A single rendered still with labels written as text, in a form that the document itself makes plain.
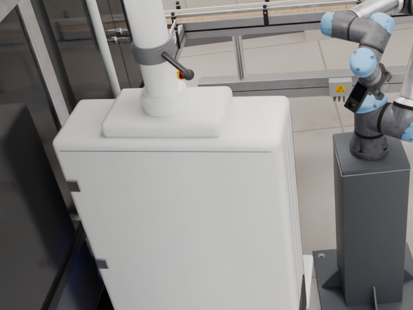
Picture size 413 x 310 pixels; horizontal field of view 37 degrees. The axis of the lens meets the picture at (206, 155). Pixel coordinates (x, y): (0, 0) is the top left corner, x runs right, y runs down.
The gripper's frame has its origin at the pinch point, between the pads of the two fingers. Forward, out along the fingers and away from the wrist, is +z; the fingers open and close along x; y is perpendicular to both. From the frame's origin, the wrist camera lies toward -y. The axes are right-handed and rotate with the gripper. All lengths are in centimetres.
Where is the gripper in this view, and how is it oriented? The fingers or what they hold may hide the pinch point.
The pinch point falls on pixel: (373, 96)
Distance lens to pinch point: 215.4
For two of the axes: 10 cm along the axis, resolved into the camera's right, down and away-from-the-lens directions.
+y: 5.7, -8.2, -0.9
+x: -7.3, -5.5, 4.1
